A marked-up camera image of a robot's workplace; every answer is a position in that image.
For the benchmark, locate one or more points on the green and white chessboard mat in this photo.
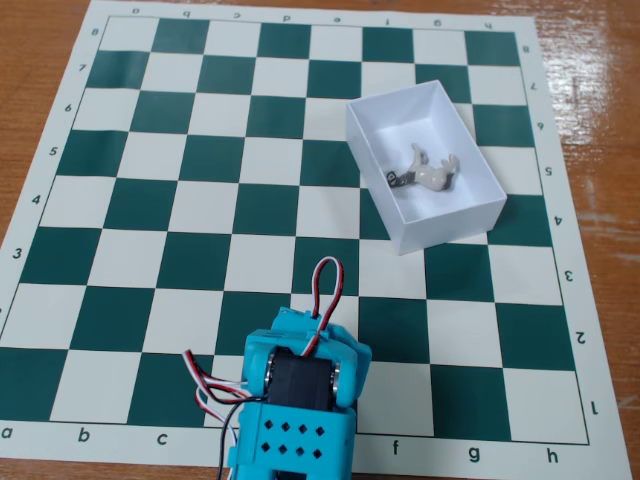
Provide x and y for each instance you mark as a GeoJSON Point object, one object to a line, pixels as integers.
{"type": "Point", "coordinates": [200, 225]}

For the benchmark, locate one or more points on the cyan robot arm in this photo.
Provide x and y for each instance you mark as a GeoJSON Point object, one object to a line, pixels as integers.
{"type": "Point", "coordinates": [295, 430]}

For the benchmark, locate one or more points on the white rectangular open box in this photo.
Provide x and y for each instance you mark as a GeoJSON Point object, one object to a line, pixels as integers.
{"type": "Point", "coordinates": [450, 220]}

